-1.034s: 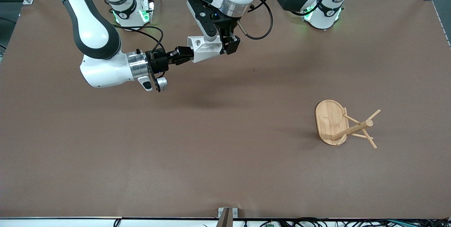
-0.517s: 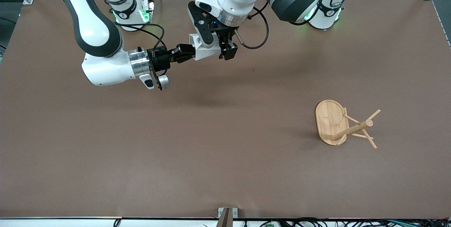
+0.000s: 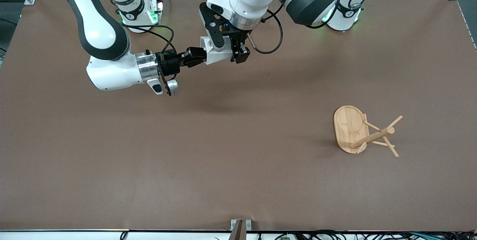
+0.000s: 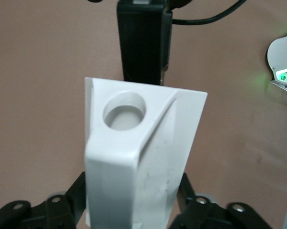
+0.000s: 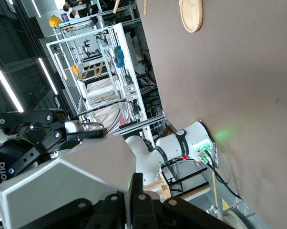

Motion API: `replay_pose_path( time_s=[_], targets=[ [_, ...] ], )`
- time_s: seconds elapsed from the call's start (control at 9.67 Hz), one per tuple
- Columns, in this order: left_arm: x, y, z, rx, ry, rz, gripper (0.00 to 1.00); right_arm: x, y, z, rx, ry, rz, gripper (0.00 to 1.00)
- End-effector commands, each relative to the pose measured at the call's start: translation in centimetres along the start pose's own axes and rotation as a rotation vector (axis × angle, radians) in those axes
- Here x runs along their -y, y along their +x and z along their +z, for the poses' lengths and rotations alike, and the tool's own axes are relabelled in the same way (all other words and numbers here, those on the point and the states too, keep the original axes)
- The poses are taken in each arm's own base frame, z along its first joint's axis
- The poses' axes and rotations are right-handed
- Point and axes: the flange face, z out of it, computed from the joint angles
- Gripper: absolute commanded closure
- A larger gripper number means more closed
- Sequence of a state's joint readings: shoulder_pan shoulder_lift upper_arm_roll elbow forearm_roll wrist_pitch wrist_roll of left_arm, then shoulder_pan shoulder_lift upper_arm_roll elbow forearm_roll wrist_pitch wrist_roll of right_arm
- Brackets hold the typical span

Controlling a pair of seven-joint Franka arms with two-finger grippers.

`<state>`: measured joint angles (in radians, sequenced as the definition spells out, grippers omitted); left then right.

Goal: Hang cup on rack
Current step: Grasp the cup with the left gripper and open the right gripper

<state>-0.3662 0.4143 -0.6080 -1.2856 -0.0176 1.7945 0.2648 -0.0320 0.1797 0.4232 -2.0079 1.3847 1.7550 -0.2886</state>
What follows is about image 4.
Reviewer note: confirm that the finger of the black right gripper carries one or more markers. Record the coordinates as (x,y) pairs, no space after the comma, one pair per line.
(167,40)
(141,40)

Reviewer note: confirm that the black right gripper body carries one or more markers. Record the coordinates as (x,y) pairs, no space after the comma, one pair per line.
(178,3)

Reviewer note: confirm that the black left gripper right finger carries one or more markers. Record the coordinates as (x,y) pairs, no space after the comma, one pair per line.
(205,214)

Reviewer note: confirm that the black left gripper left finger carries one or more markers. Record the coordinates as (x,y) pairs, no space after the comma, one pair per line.
(50,214)

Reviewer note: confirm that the white angular plastic cup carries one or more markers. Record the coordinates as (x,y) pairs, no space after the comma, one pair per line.
(134,167)

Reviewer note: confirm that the brown table cover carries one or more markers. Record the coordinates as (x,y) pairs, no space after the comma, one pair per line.
(38,95)

